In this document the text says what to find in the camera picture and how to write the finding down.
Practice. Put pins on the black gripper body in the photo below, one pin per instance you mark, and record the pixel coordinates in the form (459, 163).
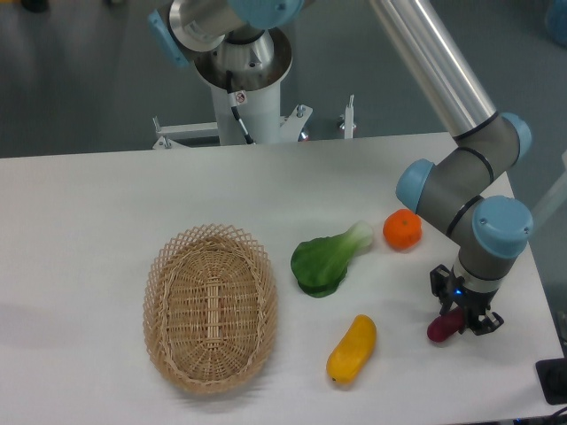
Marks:
(470, 293)

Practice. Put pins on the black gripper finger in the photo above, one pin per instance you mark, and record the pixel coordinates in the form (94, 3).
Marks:
(481, 325)
(441, 279)

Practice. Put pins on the purple sweet potato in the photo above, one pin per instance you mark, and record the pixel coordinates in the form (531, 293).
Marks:
(446, 325)

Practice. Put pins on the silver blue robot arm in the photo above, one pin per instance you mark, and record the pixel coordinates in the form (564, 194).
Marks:
(491, 231)

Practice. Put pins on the orange tangerine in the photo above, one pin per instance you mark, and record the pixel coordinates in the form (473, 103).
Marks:
(402, 230)

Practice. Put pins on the black device at table edge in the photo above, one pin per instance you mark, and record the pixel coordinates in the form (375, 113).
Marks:
(552, 376)

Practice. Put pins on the green bok choy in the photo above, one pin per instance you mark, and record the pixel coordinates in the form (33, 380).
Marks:
(321, 264)

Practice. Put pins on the yellow mango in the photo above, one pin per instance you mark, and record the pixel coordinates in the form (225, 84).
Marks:
(353, 351)

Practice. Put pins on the oval wicker basket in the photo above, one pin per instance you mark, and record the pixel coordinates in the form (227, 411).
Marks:
(210, 309)

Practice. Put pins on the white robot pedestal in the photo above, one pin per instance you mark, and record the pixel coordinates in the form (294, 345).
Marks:
(258, 66)

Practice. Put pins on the white metal mounting frame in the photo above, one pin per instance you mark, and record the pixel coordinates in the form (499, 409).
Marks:
(242, 118)

